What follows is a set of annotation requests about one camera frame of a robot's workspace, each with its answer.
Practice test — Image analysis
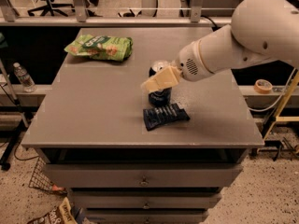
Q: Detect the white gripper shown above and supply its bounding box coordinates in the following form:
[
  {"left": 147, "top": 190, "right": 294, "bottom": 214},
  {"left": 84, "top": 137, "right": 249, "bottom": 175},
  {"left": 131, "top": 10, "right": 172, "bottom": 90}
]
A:
[{"left": 141, "top": 40, "right": 213, "bottom": 93}]

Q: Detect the blue pepsi can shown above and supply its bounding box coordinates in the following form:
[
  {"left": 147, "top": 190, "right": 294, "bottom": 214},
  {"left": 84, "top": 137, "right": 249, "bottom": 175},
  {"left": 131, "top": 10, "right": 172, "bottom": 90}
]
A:
[{"left": 148, "top": 60, "right": 172, "bottom": 106}]

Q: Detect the blue rxbar blueberry wrapper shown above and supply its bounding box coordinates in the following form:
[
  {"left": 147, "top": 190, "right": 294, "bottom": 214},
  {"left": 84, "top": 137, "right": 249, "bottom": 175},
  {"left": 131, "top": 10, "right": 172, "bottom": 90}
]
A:
[{"left": 143, "top": 104, "right": 190, "bottom": 131}]

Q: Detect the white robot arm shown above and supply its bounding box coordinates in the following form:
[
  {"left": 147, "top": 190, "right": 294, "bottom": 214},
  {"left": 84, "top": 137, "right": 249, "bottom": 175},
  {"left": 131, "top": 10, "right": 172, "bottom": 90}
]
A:
[{"left": 141, "top": 0, "right": 299, "bottom": 92}]

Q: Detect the green chip bag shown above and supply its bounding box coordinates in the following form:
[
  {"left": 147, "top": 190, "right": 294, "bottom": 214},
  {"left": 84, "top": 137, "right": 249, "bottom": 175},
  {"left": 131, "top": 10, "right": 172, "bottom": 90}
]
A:
[{"left": 64, "top": 35, "right": 133, "bottom": 62}]

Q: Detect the masking tape roll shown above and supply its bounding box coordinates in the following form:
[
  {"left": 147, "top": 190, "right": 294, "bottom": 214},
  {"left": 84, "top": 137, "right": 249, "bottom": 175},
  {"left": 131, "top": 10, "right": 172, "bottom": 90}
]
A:
[{"left": 254, "top": 79, "right": 273, "bottom": 94}]

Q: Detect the grey drawer cabinet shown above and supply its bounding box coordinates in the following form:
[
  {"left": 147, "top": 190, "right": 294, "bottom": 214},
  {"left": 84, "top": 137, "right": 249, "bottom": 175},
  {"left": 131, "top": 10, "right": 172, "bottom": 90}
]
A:
[{"left": 22, "top": 27, "right": 263, "bottom": 212}]

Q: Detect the grey metal railing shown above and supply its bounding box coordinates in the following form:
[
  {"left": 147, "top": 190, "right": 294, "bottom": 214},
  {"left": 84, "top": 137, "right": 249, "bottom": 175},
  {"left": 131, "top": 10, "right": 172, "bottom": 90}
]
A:
[{"left": 0, "top": 0, "right": 231, "bottom": 27}]

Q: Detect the yellow metal stand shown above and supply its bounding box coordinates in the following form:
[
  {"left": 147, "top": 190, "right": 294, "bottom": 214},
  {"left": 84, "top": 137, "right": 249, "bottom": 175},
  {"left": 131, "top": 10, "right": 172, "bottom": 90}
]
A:
[{"left": 262, "top": 71, "right": 299, "bottom": 140}]

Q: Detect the top grey drawer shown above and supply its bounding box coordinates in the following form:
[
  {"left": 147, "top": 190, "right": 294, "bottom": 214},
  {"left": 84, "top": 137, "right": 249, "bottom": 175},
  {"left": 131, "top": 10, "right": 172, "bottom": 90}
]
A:
[{"left": 43, "top": 163, "right": 242, "bottom": 188}]

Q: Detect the grey drawer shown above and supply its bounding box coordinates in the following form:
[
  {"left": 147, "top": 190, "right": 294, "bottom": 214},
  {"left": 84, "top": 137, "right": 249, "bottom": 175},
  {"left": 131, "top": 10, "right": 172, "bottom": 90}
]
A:
[
  {"left": 85, "top": 210, "right": 208, "bottom": 224},
  {"left": 70, "top": 190, "right": 221, "bottom": 209},
  {"left": 43, "top": 163, "right": 242, "bottom": 188}
]

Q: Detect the clear plastic water bottle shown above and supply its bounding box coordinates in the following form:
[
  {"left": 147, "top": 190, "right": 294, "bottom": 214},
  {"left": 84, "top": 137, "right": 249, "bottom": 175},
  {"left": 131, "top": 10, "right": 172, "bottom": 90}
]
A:
[{"left": 13, "top": 63, "right": 36, "bottom": 92}]

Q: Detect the bottom grey drawer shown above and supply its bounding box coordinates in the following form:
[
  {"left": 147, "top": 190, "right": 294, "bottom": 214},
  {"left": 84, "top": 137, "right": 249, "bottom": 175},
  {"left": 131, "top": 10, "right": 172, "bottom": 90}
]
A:
[{"left": 85, "top": 210, "right": 208, "bottom": 224}]

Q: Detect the middle grey drawer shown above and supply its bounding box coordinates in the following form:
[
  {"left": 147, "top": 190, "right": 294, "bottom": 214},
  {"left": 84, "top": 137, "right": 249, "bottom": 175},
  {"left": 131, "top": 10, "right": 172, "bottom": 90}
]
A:
[{"left": 70, "top": 190, "right": 221, "bottom": 209}]

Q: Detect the brown snack bag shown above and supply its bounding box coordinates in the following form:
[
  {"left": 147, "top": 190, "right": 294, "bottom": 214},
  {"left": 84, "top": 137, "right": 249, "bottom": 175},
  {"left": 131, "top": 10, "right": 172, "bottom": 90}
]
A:
[{"left": 27, "top": 198, "right": 78, "bottom": 224}]

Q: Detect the white cable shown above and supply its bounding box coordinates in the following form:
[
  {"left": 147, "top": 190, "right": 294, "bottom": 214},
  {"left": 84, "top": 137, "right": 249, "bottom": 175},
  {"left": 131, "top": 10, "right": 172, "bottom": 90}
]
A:
[{"left": 248, "top": 68, "right": 295, "bottom": 113}]

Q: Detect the wire mesh basket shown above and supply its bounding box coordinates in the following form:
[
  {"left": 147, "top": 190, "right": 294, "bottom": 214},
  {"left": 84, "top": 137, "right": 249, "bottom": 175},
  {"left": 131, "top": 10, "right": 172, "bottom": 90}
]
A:
[{"left": 29, "top": 158, "right": 61, "bottom": 193}]

